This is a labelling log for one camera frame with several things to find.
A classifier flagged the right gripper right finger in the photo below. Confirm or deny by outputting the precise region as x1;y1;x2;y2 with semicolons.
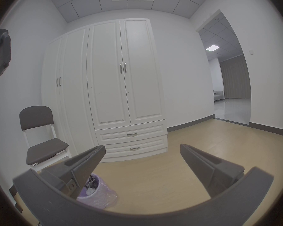
180;144;245;198

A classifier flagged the purple plastic bag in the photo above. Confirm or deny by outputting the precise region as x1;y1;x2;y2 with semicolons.
76;173;117;209

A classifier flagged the white trash bin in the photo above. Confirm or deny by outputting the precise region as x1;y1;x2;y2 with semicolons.
76;174;105;203

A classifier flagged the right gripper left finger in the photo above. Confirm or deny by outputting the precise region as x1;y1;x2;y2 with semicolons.
41;145;106;200

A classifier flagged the grey and white chair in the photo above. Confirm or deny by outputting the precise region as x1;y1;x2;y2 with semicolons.
19;106;72;174

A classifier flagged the black plastic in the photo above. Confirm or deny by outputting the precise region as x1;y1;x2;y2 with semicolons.
84;175;100;189

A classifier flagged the white wardrobe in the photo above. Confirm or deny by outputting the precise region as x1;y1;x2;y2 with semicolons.
41;18;168;163

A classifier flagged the grey curtain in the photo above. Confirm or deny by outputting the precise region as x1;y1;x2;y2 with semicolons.
220;55;251;99

